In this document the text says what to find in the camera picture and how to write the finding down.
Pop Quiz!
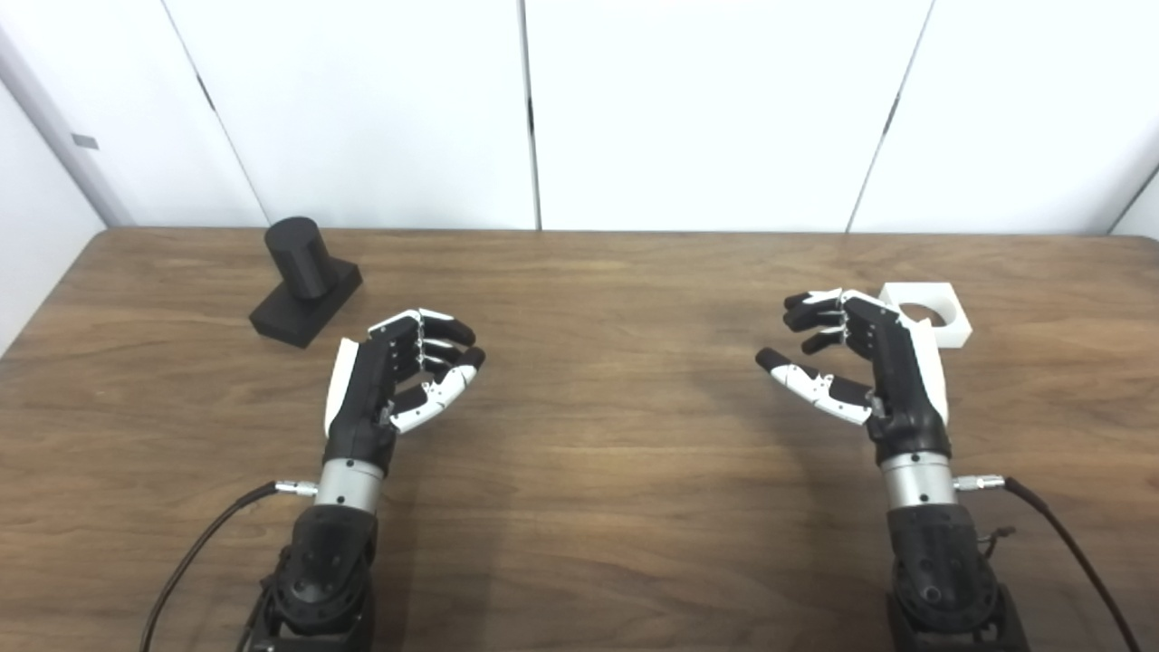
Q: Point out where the black and white right hand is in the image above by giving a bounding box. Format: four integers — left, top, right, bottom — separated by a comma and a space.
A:
755, 288, 953, 467

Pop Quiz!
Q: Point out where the black and white left hand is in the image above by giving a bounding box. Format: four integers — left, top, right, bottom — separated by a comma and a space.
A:
323, 308, 487, 476

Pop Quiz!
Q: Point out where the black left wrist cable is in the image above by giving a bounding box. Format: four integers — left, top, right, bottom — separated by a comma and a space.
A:
139, 480, 320, 652

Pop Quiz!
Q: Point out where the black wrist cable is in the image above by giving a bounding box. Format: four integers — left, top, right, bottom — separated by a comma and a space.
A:
139, 480, 320, 652
953, 474, 1142, 652

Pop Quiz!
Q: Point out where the black peg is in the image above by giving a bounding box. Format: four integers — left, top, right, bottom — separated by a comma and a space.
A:
249, 216, 364, 350

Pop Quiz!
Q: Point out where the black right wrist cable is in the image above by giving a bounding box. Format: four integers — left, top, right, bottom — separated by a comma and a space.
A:
953, 474, 1142, 652

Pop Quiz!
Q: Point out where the white square piece with hole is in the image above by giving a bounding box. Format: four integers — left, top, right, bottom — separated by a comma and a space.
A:
876, 282, 974, 351

